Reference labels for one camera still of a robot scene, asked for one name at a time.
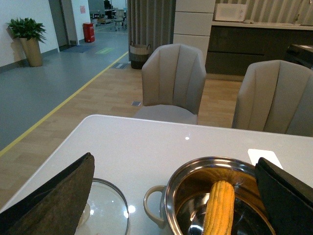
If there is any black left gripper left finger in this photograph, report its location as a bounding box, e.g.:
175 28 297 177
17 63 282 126
0 153 95 235

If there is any beige upholstered chair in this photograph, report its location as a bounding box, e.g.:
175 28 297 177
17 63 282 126
232 60 313 137
134 44 206 125

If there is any yellow corn cob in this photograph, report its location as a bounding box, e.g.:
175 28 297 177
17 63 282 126
203 181 235 235

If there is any floor outlet cover plate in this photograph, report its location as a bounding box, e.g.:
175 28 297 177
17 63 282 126
132 101 141 107

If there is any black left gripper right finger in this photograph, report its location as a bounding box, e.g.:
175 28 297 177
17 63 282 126
255 157 313 235

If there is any grey curtain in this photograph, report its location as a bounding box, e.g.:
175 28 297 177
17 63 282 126
127 0 176 50

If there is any woven basket with handles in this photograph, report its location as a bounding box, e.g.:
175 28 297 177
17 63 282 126
130 41 151 70

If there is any office chair in background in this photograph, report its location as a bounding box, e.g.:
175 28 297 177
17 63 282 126
113 9 126 31

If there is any glass pot lid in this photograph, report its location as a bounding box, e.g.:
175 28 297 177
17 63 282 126
75 178 130 235

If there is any beige electric cooking pot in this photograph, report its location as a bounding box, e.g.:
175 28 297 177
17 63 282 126
143 156 277 235

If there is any white drawer column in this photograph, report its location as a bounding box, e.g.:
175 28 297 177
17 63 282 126
173 0 215 62

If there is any white microwave oven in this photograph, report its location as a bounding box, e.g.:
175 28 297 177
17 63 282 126
214 3 247 22

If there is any red box on floor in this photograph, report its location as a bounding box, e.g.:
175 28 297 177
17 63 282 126
83 23 95 43

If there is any potted green plant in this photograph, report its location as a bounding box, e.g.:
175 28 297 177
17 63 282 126
7 18 46 67

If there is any right beige upholstered chair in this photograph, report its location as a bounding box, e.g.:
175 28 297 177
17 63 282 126
232 60 313 137

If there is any dark kitchen counter cabinet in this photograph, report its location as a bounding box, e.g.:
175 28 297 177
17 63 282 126
205 25 313 75

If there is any black appliance at right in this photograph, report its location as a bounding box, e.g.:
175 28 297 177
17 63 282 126
284 45 313 70

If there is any left beige upholstered chair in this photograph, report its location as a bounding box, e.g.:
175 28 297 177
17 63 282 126
134 44 206 125

